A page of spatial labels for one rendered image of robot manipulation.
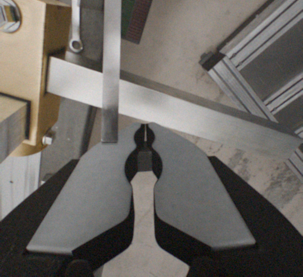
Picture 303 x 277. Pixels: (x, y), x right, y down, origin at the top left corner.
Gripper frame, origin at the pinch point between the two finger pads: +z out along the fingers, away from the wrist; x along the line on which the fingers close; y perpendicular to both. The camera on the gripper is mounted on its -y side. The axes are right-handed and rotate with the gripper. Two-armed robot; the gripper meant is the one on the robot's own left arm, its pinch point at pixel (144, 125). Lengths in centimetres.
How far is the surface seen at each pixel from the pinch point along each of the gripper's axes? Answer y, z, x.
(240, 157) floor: 76, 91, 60
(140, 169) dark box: 74, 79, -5
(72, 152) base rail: 16.9, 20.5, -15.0
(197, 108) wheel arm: 1.1, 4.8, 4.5
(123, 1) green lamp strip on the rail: -7.9, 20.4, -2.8
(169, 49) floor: 8, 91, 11
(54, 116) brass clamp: 2.8, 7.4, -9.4
